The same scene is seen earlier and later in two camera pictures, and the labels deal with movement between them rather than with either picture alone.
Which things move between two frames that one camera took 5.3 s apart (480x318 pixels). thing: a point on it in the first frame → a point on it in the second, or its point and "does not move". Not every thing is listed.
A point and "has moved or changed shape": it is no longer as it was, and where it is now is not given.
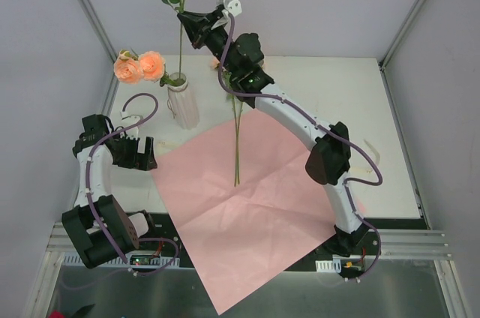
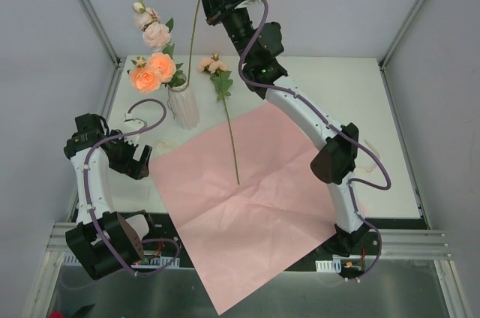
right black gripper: x=204 y=31 → x=226 y=6
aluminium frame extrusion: x=394 y=244 does not move
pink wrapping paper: x=235 y=235 does not move
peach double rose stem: x=148 y=65 has moved or changed shape
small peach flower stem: x=237 y=176 → x=222 y=79
